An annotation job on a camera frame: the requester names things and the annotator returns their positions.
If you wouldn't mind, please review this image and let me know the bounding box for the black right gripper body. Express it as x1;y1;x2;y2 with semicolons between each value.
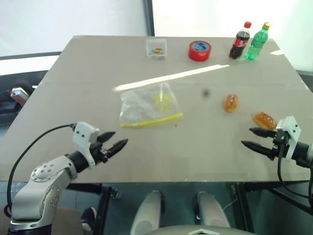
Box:
270;129;287;161

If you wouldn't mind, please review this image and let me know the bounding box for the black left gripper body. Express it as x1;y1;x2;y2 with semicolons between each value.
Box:
90;140;111;164

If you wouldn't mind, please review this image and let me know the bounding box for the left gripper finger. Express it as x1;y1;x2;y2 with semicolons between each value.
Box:
97;131;116;144
107;139;129;159

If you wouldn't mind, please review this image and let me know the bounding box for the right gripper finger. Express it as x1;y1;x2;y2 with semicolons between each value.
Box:
241;140;276;157
248;127;278;138

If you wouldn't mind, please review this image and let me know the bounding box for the long glazed bread roll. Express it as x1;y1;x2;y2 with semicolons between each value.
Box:
253;112;278;131

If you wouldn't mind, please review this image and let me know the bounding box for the small round glazed bread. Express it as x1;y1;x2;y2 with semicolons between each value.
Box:
224;94;240;114

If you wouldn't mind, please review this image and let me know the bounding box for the clear yellow-zip plastic bag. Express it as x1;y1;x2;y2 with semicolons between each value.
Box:
119;82;184;129

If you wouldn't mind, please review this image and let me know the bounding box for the dark shoe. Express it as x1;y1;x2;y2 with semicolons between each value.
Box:
80;207;98;232

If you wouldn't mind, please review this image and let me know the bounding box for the silver right robot leg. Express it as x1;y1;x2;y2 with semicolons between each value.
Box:
195;191;231;235

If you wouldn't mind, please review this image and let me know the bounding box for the green bottle yellow cap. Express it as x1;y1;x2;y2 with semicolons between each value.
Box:
245;22;270;61

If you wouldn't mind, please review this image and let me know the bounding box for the cola bottle red cap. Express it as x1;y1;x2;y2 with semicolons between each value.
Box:
228;21;252;60

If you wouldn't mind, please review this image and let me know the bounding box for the red and white device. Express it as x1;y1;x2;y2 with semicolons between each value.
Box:
11;87;30;105

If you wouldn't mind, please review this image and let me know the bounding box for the red tape roll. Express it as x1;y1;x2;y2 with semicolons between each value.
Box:
188;40;212;62

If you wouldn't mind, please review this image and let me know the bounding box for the grey robot torso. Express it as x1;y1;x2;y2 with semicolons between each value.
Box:
148;225;255;235

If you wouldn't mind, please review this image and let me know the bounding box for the clear plastic box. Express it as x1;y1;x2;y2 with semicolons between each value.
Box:
145;38;168;60

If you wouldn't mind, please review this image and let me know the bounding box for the black chair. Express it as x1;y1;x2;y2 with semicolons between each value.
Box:
0;70;48;116

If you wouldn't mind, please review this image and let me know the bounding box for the dark vertical pillar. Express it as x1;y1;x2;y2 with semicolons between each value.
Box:
143;0;156;36

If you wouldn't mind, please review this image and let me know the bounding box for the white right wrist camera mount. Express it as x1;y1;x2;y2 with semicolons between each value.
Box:
275;116;302;163

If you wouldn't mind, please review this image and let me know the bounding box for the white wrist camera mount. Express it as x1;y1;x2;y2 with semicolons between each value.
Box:
72;121;100;170
275;116;302;163

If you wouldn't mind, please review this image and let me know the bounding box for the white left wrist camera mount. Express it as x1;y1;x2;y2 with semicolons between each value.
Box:
72;121;100;170

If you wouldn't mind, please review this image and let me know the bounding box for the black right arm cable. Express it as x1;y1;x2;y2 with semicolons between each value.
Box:
277;143;313;199

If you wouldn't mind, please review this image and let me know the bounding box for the thin white cable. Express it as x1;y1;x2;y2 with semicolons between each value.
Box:
223;197;239;212

